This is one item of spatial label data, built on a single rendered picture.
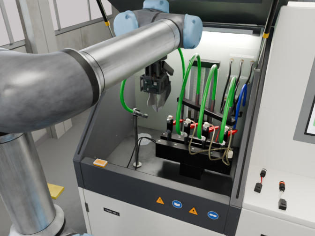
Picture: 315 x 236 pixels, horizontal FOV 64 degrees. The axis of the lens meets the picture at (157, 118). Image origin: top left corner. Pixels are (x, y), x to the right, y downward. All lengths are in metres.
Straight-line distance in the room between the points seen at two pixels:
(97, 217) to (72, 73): 1.04
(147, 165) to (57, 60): 0.95
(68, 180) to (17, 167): 2.00
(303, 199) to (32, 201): 0.83
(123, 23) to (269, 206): 0.72
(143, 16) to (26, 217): 0.52
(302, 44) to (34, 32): 2.26
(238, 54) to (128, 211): 0.86
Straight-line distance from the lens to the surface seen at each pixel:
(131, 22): 0.65
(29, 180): 0.54
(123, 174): 1.03
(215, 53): 1.24
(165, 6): 0.76
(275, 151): 1.07
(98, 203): 1.24
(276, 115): 1.03
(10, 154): 0.50
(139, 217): 1.17
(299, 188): 1.05
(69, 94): 0.35
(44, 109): 0.35
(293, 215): 0.95
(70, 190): 2.41
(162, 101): 0.87
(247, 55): 1.23
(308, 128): 1.05
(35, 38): 2.71
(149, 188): 1.01
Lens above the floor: 1.63
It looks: 29 degrees down
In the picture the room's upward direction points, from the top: straight up
